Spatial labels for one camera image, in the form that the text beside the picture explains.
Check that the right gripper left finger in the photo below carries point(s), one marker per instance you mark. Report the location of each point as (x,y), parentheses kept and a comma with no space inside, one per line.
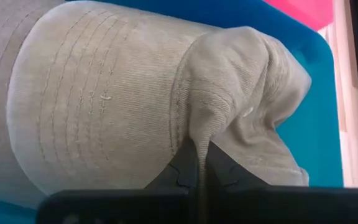
(172,177)

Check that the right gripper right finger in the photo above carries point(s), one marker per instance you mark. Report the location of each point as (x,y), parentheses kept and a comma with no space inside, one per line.
(225,174)

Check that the blue plastic bin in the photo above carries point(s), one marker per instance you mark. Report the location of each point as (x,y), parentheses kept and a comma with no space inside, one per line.
(315,140)

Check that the red plastic bin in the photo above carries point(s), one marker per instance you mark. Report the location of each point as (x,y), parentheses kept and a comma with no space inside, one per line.
(300,12)

